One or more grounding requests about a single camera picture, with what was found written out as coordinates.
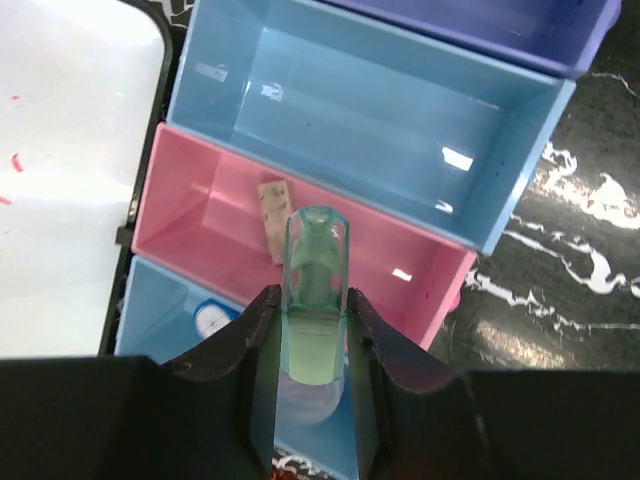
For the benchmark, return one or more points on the small white eraser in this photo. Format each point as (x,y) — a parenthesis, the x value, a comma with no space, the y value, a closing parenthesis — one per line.
(276,207)

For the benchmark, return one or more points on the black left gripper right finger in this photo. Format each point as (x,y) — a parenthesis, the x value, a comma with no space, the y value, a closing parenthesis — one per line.
(418,418)

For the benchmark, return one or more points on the pink plastic bin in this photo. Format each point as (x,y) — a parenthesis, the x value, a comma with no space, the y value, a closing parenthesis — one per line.
(200,216)

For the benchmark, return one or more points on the purple plastic bin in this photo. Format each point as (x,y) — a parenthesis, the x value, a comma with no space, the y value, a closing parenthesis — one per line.
(556,37)

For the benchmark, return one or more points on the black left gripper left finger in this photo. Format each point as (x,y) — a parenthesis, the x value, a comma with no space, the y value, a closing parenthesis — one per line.
(207,414)

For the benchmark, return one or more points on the light blue bin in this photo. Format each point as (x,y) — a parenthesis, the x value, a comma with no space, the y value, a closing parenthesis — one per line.
(436,135)
(157,321)

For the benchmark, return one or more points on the clear jar of clips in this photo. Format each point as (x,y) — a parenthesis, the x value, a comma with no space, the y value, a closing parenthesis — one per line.
(304,404)

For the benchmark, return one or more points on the green highlighter pen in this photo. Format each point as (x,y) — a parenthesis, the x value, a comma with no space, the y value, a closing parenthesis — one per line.
(314,295)

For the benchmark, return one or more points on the black marble pattern mat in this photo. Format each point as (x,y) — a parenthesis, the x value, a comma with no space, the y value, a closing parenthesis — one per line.
(574,227)

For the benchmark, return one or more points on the white dry-erase board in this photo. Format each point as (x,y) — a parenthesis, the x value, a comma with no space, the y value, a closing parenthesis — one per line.
(81,87)

